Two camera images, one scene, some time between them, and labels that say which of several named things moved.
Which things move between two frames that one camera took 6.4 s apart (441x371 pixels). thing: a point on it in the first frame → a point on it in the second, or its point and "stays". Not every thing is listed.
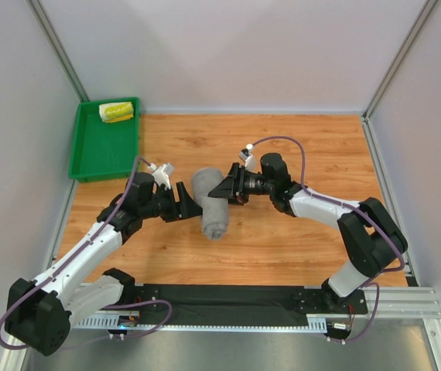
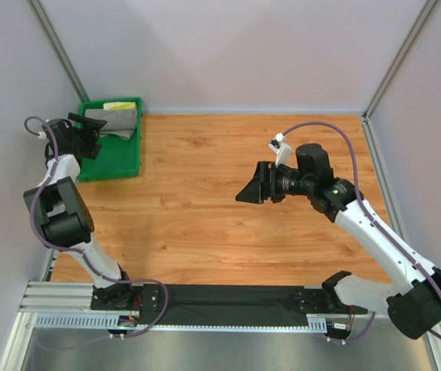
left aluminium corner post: x=58 y=49 stays
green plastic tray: x=106 y=140 stays
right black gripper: x=236 y=185 → x=264 y=182
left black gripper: x=173 y=205 → x=87 y=136
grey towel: x=214 y=210 → x=122 y=123
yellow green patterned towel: x=116 y=112 stays
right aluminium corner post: x=426 y=8 stays
